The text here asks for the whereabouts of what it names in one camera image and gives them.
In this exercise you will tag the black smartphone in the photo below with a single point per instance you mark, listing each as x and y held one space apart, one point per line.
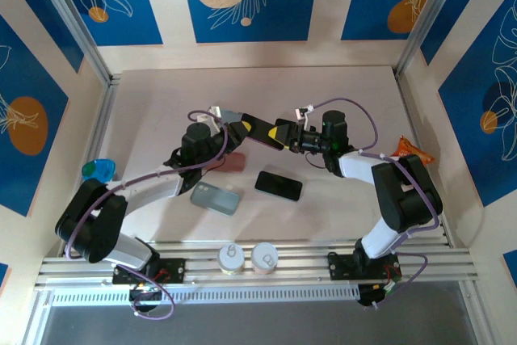
262 131
278 186

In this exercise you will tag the teal translucent phone case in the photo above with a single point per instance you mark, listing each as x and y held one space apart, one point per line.
216 199

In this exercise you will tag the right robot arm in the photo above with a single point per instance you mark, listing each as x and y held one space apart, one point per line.
404 195

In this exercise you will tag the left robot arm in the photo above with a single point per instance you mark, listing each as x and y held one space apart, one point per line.
91 224

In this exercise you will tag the orange snack bag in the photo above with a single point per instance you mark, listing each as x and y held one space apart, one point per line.
406 146

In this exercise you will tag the tin can pink label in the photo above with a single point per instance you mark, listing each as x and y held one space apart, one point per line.
264 258

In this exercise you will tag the tin can yellow label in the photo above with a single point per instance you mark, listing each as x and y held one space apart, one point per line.
231 258

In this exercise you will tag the aluminium side rail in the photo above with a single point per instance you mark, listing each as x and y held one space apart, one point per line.
106 110

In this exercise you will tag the aluminium rail base frame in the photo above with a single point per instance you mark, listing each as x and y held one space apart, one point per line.
303 260

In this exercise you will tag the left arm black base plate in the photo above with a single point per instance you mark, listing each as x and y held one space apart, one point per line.
173 270

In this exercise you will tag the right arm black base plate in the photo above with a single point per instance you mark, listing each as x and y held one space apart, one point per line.
337 268

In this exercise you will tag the aluminium frame post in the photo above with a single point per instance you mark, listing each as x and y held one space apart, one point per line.
429 18
73 18

